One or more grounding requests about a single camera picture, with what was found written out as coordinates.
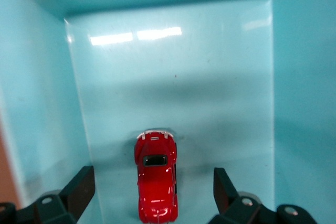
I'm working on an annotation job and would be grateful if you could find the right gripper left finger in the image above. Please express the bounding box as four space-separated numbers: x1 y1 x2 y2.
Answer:
30 165 96 224

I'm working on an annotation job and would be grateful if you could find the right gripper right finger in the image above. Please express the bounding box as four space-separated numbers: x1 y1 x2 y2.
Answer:
209 167 277 224

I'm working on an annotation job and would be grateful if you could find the red beetle toy car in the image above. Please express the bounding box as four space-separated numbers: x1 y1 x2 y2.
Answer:
133 128 180 224

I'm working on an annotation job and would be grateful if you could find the blue plastic box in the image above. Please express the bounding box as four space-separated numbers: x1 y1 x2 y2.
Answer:
0 0 336 224

